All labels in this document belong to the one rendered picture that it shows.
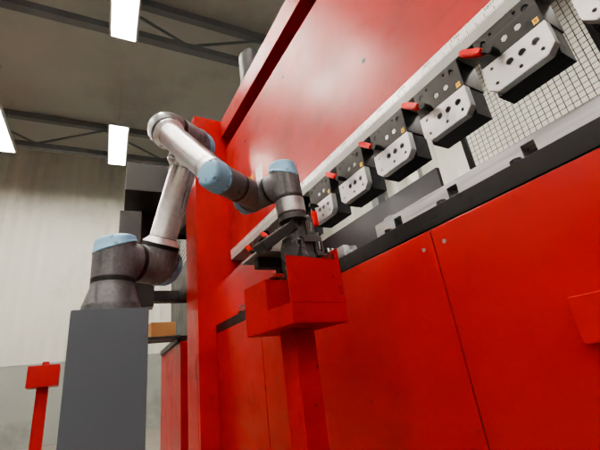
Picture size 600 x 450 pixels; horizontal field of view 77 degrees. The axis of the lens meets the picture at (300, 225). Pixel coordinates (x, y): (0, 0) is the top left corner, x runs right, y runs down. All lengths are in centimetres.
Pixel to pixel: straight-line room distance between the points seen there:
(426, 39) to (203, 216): 166
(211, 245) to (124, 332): 134
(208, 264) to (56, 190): 719
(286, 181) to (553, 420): 70
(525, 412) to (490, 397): 6
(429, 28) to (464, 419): 99
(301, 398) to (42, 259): 807
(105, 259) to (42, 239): 771
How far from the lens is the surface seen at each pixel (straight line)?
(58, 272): 861
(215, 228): 240
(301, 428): 90
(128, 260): 117
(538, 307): 77
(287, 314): 82
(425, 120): 112
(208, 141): 132
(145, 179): 261
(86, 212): 904
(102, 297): 112
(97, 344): 108
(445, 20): 121
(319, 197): 148
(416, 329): 93
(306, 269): 86
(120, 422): 107
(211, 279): 228
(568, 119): 92
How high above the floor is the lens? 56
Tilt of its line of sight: 22 degrees up
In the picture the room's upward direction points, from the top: 8 degrees counter-clockwise
